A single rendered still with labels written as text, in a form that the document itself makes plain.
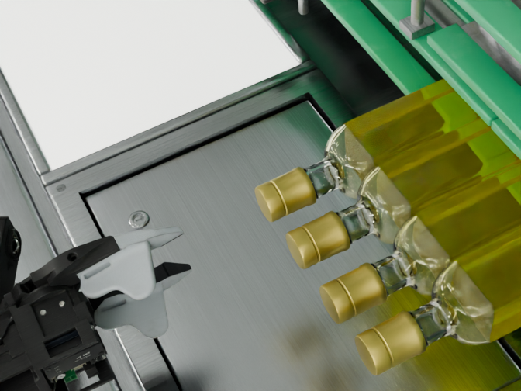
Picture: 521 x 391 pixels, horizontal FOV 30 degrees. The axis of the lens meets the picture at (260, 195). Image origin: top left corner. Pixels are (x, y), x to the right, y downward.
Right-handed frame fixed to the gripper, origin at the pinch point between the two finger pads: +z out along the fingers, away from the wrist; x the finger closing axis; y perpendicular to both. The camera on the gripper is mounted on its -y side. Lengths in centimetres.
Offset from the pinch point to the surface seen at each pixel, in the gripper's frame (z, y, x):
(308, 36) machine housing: 30.4, -32.0, -18.2
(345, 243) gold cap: 13.0, 7.4, 1.1
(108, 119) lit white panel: 2.8, -28.6, -14.3
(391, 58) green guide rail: 29.8, -12.4, -4.0
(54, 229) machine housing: -7.7, -18.9, -16.3
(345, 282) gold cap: 10.8, 11.2, 2.2
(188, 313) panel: 0.3, -0.5, -12.6
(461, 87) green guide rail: 28.9, 0.1, 4.3
